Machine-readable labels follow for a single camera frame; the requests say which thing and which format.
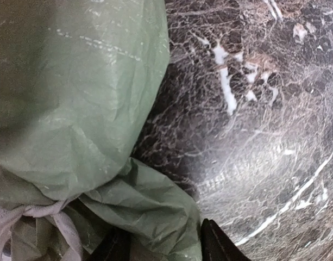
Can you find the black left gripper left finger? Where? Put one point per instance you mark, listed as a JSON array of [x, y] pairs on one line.
[[114, 247]]

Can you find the white printed ribbon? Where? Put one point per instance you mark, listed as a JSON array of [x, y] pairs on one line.
[[61, 220]]

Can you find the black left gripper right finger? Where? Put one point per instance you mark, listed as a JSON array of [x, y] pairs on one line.
[[216, 245]]

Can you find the green wrapping paper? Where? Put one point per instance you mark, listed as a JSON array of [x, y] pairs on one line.
[[77, 82]]

